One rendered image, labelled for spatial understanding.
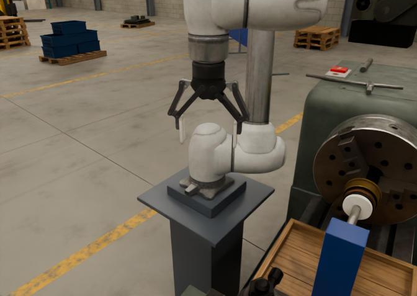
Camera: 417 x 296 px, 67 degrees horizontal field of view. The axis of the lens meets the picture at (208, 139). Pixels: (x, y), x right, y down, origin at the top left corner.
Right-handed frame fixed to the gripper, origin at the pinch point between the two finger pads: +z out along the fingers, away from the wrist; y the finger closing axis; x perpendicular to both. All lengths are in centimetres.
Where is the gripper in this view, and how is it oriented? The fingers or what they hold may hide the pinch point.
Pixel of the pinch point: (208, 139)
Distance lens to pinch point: 79.9
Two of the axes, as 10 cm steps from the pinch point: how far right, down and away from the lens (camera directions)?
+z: 0.0, 8.9, 4.5
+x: -1.8, 4.5, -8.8
